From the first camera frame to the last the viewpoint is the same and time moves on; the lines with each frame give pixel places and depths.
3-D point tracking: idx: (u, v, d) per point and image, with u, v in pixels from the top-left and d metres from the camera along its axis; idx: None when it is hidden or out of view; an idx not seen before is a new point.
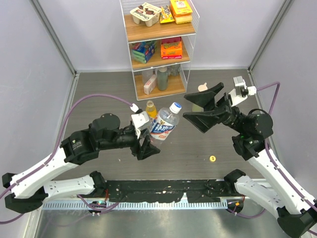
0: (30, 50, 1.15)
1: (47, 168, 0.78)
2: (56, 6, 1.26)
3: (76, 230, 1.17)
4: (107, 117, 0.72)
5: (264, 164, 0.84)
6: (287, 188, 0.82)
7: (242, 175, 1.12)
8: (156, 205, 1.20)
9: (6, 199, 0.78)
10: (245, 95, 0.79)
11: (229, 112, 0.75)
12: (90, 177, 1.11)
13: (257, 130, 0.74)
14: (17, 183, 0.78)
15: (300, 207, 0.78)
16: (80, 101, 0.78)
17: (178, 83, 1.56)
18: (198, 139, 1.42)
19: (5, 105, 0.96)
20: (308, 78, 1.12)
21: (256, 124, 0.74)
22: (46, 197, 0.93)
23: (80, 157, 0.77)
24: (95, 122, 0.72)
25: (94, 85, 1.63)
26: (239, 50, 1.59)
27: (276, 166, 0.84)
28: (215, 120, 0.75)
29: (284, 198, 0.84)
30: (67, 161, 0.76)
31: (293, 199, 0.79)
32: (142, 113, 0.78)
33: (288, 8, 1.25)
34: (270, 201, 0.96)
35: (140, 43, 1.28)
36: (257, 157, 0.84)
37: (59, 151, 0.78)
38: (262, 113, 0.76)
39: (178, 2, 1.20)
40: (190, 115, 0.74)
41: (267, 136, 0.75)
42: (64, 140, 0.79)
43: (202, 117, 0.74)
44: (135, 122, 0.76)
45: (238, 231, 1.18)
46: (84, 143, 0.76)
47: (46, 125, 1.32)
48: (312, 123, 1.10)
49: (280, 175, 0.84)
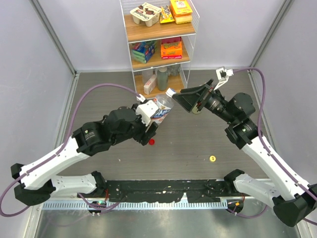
0: (30, 50, 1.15)
1: (60, 158, 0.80)
2: (56, 6, 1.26)
3: (76, 230, 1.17)
4: (124, 109, 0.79)
5: (258, 151, 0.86)
6: (281, 174, 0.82)
7: (242, 174, 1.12)
8: (156, 205, 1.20)
9: (15, 190, 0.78)
10: (225, 78, 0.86)
11: (207, 89, 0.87)
12: (92, 176, 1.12)
13: (237, 105, 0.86)
14: (26, 173, 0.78)
15: (294, 192, 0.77)
16: (85, 96, 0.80)
17: (178, 83, 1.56)
18: (198, 138, 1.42)
19: (5, 105, 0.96)
20: (308, 78, 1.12)
21: (235, 100, 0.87)
22: (54, 191, 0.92)
23: (92, 148, 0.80)
24: (113, 113, 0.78)
25: (94, 85, 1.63)
26: (239, 50, 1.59)
27: (269, 152, 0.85)
28: (197, 98, 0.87)
29: (278, 185, 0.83)
30: (79, 151, 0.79)
31: (288, 184, 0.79)
32: (148, 103, 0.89)
33: (288, 8, 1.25)
34: (266, 192, 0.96)
35: (140, 43, 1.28)
36: (250, 144, 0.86)
37: (71, 142, 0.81)
38: (238, 92, 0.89)
39: (178, 2, 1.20)
40: (178, 96, 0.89)
41: (248, 111, 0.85)
42: (76, 131, 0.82)
43: (186, 95, 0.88)
44: (147, 112, 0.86)
45: (238, 231, 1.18)
46: (97, 133, 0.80)
47: (46, 125, 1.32)
48: (312, 123, 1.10)
49: (273, 161, 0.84)
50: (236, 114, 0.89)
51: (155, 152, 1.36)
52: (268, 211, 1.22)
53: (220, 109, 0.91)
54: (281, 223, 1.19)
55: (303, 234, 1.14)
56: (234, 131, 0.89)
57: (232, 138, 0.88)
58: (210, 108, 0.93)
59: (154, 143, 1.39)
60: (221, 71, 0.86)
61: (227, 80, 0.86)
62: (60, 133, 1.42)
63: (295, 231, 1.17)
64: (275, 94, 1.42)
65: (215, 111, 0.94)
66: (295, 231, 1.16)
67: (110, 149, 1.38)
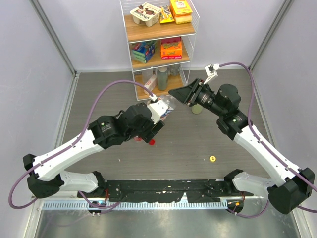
0: (30, 49, 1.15)
1: (75, 149, 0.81)
2: (56, 6, 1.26)
3: (76, 230, 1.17)
4: (142, 105, 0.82)
5: (248, 139, 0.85)
6: (271, 160, 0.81)
7: (240, 172, 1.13)
8: (156, 205, 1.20)
9: (28, 180, 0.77)
10: (212, 72, 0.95)
11: (197, 81, 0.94)
12: (94, 175, 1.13)
13: (222, 95, 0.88)
14: (41, 163, 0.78)
15: (285, 176, 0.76)
16: (102, 94, 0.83)
17: (177, 82, 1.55)
18: (198, 139, 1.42)
19: (5, 105, 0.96)
20: (308, 78, 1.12)
21: (220, 90, 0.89)
22: (63, 185, 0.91)
23: (108, 141, 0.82)
24: (131, 108, 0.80)
25: (94, 85, 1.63)
26: (239, 50, 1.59)
27: (259, 139, 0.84)
28: (189, 90, 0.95)
29: (269, 170, 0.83)
30: (96, 143, 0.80)
31: (278, 169, 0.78)
32: (158, 102, 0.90)
33: (288, 8, 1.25)
34: (261, 184, 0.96)
35: (140, 43, 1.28)
36: (240, 133, 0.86)
37: (87, 134, 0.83)
38: (225, 84, 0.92)
39: (178, 2, 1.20)
40: (173, 91, 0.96)
41: (235, 99, 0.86)
42: (92, 123, 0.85)
43: (180, 90, 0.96)
44: (158, 110, 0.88)
45: (238, 231, 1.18)
46: (114, 126, 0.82)
47: (46, 125, 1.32)
48: (312, 123, 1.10)
49: (263, 148, 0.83)
50: (224, 104, 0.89)
51: (155, 153, 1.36)
52: (268, 210, 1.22)
53: (210, 102, 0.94)
54: (280, 223, 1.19)
55: (303, 234, 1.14)
56: (225, 122, 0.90)
57: (224, 129, 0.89)
58: (201, 102, 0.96)
59: (154, 143, 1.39)
60: (208, 67, 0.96)
61: (215, 74, 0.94)
62: (60, 133, 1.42)
63: (295, 231, 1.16)
64: (276, 94, 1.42)
65: (206, 105, 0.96)
66: (295, 231, 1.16)
67: (110, 149, 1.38)
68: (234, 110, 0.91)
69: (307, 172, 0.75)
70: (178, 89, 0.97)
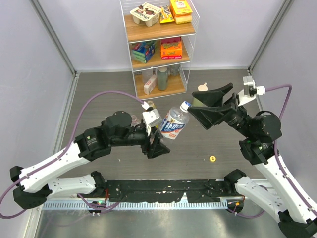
0: (31, 49, 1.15)
1: (61, 162, 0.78)
2: (56, 5, 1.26)
3: (75, 230, 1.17)
4: (119, 114, 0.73)
5: (273, 172, 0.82)
6: (294, 197, 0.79)
7: (244, 177, 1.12)
8: (156, 205, 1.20)
9: (15, 192, 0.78)
10: (253, 95, 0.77)
11: (234, 109, 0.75)
12: (91, 176, 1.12)
13: (265, 131, 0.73)
14: (27, 176, 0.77)
15: (307, 217, 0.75)
16: (89, 103, 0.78)
17: (178, 83, 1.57)
18: (198, 139, 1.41)
19: (5, 105, 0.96)
20: (308, 78, 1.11)
21: (263, 124, 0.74)
22: (51, 193, 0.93)
23: (94, 153, 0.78)
24: (108, 119, 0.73)
25: (94, 85, 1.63)
26: (239, 50, 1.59)
27: (285, 174, 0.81)
28: (219, 116, 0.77)
29: (289, 207, 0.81)
30: (81, 156, 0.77)
31: (300, 208, 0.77)
32: (152, 110, 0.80)
33: (288, 8, 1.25)
34: (271, 204, 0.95)
35: (140, 43, 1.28)
36: (266, 164, 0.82)
37: (73, 147, 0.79)
38: (267, 115, 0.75)
39: (178, 2, 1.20)
40: (195, 110, 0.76)
41: (275, 137, 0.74)
42: (79, 136, 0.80)
43: (207, 112, 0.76)
44: (147, 119, 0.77)
45: (237, 231, 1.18)
46: (99, 139, 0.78)
47: (46, 125, 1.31)
48: (312, 123, 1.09)
49: (288, 184, 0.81)
50: (259, 135, 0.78)
51: None
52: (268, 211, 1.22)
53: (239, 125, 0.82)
54: None
55: None
56: (251, 148, 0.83)
57: (247, 155, 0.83)
58: (230, 123, 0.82)
59: None
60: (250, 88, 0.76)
61: (254, 98, 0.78)
62: (60, 133, 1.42)
63: None
64: (276, 94, 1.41)
65: (234, 126, 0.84)
66: None
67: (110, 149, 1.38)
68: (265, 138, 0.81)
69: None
70: (203, 109, 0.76)
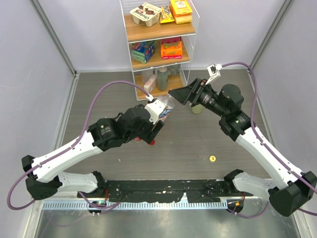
0: (31, 48, 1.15)
1: (74, 151, 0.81)
2: (56, 5, 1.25)
3: (75, 230, 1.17)
4: (139, 108, 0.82)
5: (251, 141, 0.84)
6: (274, 162, 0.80)
7: (240, 173, 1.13)
8: (156, 205, 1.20)
9: (27, 181, 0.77)
10: (216, 72, 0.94)
11: (198, 82, 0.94)
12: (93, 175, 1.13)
13: (225, 95, 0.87)
14: (40, 165, 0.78)
15: (287, 179, 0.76)
16: (99, 94, 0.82)
17: (178, 83, 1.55)
18: (197, 139, 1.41)
19: (5, 105, 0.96)
20: (308, 78, 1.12)
21: (222, 91, 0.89)
22: (61, 186, 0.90)
23: (108, 143, 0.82)
24: (130, 110, 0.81)
25: (93, 85, 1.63)
26: (239, 50, 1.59)
27: (262, 141, 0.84)
28: (190, 90, 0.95)
29: (272, 173, 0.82)
30: (95, 145, 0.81)
31: (281, 172, 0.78)
32: (156, 101, 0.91)
33: (288, 8, 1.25)
34: (262, 186, 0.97)
35: (140, 43, 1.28)
36: (243, 135, 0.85)
37: (86, 136, 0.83)
38: (227, 84, 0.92)
39: (178, 2, 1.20)
40: (173, 91, 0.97)
41: (237, 99, 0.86)
42: (92, 125, 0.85)
43: (182, 91, 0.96)
44: (157, 110, 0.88)
45: (237, 231, 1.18)
46: (113, 129, 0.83)
47: (46, 125, 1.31)
48: (312, 123, 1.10)
49: (267, 150, 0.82)
50: (227, 105, 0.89)
51: (155, 153, 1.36)
52: (268, 211, 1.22)
53: (212, 102, 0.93)
54: (280, 223, 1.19)
55: (303, 234, 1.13)
56: (227, 123, 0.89)
57: (226, 130, 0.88)
58: (203, 103, 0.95)
59: (154, 143, 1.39)
60: (210, 67, 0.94)
61: (217, 75, 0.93)
62: (60, 133, 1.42)
63: (295, 231, 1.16)
64: (276, 93, 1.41)
65: (208, 106, 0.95)
66: (295, 231, 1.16)
67: (110, 149, 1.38)
68: (237, 111, 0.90)
69: (310, 175, 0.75)
70: (178, 89, 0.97)
